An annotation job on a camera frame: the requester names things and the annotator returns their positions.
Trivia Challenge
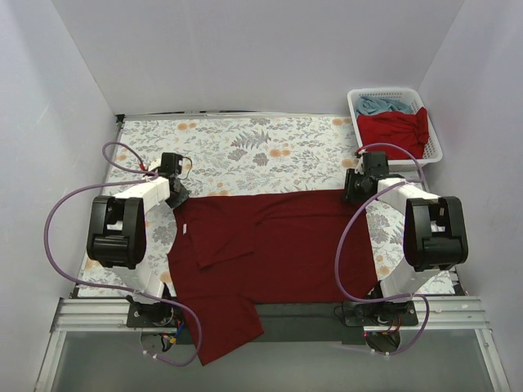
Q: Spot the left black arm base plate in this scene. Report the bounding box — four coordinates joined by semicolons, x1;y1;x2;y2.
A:
126;302;177;327

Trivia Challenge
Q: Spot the white plastic laundry basket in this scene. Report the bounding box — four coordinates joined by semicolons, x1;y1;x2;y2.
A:
346;87;443;167

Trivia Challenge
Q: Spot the bright red t shirt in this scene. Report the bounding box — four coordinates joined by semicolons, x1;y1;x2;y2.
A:
356;107;429;159

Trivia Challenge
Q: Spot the floral patterned table mat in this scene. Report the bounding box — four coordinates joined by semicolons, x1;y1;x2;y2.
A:
77;116;458;297

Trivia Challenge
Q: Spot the light blue t shirt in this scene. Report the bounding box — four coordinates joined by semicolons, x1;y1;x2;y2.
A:
355;96;413;117

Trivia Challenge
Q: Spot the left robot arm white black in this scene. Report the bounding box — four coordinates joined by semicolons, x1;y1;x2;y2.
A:
87;153;189;327

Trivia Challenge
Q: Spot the aluminium frame rail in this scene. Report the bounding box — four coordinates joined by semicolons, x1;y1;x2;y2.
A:
34;296;510;391

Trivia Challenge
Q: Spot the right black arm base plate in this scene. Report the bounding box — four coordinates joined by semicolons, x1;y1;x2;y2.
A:
337;301;418;327

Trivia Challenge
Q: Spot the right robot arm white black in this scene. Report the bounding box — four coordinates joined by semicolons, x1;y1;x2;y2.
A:
334;147;468;325

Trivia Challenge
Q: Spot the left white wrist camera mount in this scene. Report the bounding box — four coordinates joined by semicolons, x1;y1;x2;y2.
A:
140;158;161;176

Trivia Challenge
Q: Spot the dark red t shirt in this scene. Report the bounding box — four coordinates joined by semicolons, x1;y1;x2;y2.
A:
168;189;378;365

